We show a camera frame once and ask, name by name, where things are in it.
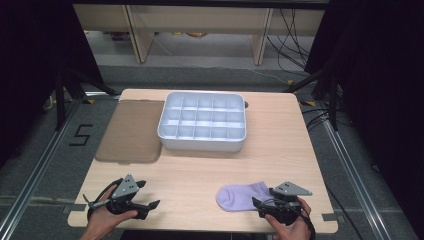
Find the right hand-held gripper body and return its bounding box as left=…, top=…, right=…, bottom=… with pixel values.
left=258, top=181, right=314, bottom=227

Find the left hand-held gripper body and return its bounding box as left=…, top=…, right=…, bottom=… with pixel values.
left=105, top=173, right=150, bottom=221

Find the lilac sock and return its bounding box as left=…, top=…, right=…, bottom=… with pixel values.
left=215, top=181, right=276, bottom=213

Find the white compartment storage box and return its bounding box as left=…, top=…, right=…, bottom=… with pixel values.
left=156, top=91, right=248, bottom=153

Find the person's left hand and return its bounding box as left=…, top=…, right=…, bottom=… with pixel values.
left=81, top=193, right=139, bottom=240

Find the person's right hand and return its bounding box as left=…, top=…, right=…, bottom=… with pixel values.
left=264, top=197, right=313, bottom=240

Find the grey tape patch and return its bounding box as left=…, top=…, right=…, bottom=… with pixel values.
left=62, top=203, right=88, bottom=215
left=321, top=212, right=346, bottom=224

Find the brown translucent lid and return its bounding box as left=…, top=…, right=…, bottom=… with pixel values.
left=95, top=99, right=166, bottom=165

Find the black metal stand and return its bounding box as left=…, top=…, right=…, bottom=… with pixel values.
left=283, top=63, right=344, bottom=132
left=53, top=64, right=119, bottom=132

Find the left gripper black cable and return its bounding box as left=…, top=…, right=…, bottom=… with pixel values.
left=82, top=178, right=124, bottom=221

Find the aluminium floor rail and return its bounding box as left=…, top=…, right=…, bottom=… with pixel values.
left=0, top=93, right=101, bottom=238
left=313, top=99, right=393, bottom=240

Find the white floor cable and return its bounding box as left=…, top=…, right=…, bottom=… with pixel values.
left=229, top=66, right=290, bottom=86

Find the bundle of black floor cables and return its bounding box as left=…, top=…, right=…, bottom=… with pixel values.
left=265, top=8, right=318, bottom=73

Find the beige wooden desk frame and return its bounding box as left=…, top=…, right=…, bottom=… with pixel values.
left=72, top=3, right=326, bottom=66

